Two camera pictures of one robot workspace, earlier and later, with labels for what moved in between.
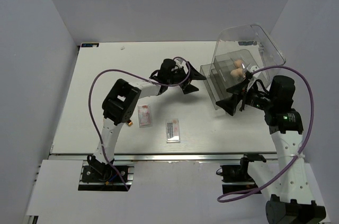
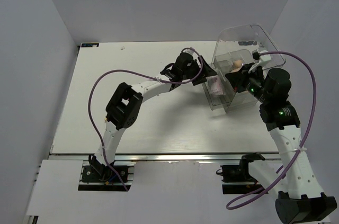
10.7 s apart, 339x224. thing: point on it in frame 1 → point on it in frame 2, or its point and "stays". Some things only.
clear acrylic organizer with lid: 239,50 stays
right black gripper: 229,104 → 238,78
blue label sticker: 89,45 stays
